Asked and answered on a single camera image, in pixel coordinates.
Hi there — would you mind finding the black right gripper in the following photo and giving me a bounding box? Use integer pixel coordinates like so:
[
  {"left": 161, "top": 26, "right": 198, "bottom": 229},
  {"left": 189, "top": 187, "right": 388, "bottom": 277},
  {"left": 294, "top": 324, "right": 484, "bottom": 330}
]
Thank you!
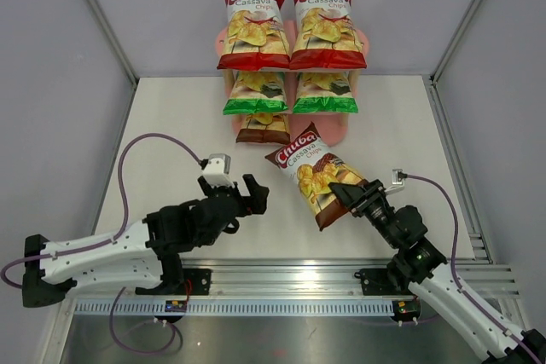
[{"left": 328, "top": 179, "right": 399, "bottom": 247}]

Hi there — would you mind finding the brown Chuba chips bag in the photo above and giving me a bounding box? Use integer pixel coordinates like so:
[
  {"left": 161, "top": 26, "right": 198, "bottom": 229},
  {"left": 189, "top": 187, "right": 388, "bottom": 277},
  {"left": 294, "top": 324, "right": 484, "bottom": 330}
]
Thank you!
[
  {"left": 265, "top": 123, "right": 368, "bottom": 230},
  {"left": 235, "top": 113, "right": 291, "bottom": 145}
]

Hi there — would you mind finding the green Chuba chips bag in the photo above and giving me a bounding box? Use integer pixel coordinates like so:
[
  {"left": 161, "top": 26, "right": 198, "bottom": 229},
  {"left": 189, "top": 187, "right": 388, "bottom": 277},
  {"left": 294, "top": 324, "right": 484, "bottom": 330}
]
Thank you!
[
  {"left": 293, "top": 72, "right": 358, "bottom": 113},
  {"left": 223, "top": 71, "right": 288, "bottom": 115}
]

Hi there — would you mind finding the red Chuba chips bag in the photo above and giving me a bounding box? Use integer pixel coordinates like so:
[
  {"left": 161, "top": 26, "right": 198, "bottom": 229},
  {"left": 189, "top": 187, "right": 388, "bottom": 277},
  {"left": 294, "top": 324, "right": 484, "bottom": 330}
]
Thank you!
[
  {"left": 218, "top": 0, "right": 290, "bottom": 72},
  {"left": 290, "top": 0, "right": 367, "bottom": 71}
]

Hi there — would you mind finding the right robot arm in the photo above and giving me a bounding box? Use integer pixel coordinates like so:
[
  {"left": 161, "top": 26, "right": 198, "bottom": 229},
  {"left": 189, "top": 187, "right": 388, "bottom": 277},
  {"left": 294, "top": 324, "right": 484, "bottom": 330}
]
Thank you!
[{"left": 329, "top": 180, "right": 545, "bottom": 363}]

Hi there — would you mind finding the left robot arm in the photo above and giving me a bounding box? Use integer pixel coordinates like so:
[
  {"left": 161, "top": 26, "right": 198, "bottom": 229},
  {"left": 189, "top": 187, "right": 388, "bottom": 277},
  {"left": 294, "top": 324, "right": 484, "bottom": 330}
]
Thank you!
[{"left": 21, "top": 174, "right": 270, "bottom": 308}]

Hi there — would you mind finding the pink three-tier shelf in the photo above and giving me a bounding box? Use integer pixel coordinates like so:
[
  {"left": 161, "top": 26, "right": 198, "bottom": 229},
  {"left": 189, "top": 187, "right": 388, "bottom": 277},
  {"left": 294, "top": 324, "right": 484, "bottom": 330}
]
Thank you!
[{"left": 214, "top": 20, "right": 369, "bottom": 147}]

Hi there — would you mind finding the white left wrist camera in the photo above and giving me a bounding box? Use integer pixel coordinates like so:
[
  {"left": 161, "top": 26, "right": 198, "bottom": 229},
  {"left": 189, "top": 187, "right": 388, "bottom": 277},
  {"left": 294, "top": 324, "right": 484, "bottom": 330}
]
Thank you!
[{"left": 200, "top": 153, "right": 234, "bottom": 188}]

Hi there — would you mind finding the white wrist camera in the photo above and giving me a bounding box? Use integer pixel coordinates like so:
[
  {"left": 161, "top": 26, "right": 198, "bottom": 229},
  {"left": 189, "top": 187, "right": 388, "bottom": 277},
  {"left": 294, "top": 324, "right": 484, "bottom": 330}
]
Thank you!
[
  {"left": 386, "top": 169, "right": 407, "bottom": 195},
  {"left": 200, "top": 153, "right": 234, "bottom": 188}
]

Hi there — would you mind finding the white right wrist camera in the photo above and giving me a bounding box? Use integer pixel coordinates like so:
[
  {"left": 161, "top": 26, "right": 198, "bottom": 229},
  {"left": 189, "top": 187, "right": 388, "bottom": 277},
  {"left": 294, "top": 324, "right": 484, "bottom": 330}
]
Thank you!
[{"left": 386, "top": 169, "right": 407, "bottom": 195}]

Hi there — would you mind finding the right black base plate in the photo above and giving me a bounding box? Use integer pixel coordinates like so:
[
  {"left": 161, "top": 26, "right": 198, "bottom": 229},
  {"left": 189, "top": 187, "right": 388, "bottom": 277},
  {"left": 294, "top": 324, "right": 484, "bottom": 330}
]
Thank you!
[{"left": 353, "top": 268, "right": 411, "bottom": 296}]

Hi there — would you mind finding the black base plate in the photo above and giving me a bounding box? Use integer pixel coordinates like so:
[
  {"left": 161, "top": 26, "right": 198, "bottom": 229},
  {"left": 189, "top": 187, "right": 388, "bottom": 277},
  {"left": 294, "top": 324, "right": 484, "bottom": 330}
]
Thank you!
[
  {"left": 353, "top": 268, "right": 411, "bottom": 296},
  {"left": 135, "top": 269, "right": 212, "bottom": 296}
]

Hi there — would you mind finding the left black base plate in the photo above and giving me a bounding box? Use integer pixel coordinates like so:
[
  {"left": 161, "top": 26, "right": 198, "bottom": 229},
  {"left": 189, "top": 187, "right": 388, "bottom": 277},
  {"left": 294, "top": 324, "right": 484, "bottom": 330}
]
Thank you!
[{"left": 135, "top": 269, "right": 212, "bottom": 296}]

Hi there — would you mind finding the aluminium mounting rail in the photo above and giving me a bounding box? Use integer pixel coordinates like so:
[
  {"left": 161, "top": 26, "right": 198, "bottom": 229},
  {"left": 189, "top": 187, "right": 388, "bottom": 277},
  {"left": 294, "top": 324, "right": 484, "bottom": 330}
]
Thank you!
[{"left": 57, "top": 257, "right": 521, "bottom": 300}]

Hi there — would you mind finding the white slotted cable duct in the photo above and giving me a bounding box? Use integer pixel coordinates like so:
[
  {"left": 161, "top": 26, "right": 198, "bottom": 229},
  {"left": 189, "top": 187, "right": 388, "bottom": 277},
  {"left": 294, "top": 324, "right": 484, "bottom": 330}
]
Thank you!
[{"left": 74, "top": 298, "right": 394, "bottom": 317}]

